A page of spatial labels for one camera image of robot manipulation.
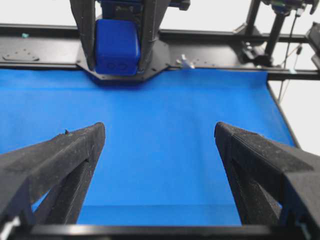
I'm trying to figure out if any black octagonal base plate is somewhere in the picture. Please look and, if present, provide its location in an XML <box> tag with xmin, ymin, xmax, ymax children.
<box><xmin>76</xmin><ymin>39</ymin><xmax>172</xmax><ymax>82</ymax></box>

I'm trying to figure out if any blue table cloth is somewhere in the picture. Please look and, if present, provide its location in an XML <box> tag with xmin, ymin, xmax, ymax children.
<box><xmin>0</xmin><ymin>69</ymin><xmax>295</xmax><ymax>226</ymax></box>

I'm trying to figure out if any black thin hanging cable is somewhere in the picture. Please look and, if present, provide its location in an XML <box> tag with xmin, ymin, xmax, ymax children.
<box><xmin>277</xmin><ymin>7</ymin><xmax>305</xmax><ymax>106</ymax></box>

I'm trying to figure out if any silver table clamp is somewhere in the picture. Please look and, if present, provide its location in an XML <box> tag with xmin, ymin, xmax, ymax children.
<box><xmin>176</xmin><ymin>54</ymin><xmax>195</xmax><ymax>69</ymax></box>

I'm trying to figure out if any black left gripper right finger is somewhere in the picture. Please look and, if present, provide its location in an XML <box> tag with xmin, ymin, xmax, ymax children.
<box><xmin>214</xmin><ymin>122</ymin><xmax>320</xmax><ymax>240</ymax></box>

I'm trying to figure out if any black camera stand post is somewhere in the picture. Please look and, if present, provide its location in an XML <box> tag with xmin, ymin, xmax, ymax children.
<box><xmin>233</xmin><ymin>0</ymin><xmax>320</xmax><ymax>67</ymax></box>

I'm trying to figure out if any blue cube block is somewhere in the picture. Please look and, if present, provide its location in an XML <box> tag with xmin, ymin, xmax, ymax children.
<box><xmin>95</xmin><ymin>19</ymin><xmax>140</xmax><ymax>76</ymax></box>

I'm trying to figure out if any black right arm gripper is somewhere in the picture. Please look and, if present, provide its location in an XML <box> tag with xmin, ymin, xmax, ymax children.
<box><xmin>69</xmin><ymin>0</ymin><xmax>190</xmax><ymax>72</ymax></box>

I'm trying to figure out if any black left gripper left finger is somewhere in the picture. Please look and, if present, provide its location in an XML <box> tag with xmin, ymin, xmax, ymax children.
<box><xmin>0</xmin><ymin>122</ymin><xmax>106</xmax><ymax>231</ymax></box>

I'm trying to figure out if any black aluminium table frame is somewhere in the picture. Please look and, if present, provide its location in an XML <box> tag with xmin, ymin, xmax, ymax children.
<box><xmin>0</xmin><ymin>22</ymin><xmax>320</xmax><ymax>148</ymax></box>

